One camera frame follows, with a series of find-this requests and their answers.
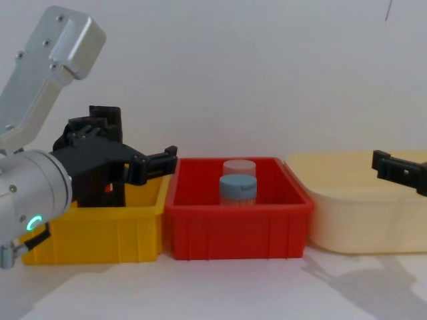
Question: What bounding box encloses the yellow plastic bin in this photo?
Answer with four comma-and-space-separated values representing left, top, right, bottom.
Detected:
21, 173, 171, 266

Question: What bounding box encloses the cream plastic tub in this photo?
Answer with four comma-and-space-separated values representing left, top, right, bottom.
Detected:
283, 149, 427, 257

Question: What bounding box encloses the clear jar blue lid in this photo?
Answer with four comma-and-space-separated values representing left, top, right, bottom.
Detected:
218, 175, 258, 205

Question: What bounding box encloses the red plastic bin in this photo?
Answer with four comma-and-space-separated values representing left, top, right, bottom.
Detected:
163, 157, 315, 261

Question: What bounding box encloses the thin dark wrist cable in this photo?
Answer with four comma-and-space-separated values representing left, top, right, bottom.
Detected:
0, 229, 51, 269

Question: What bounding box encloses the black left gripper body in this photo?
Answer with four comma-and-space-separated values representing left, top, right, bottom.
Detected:
49, 133, 148, 185

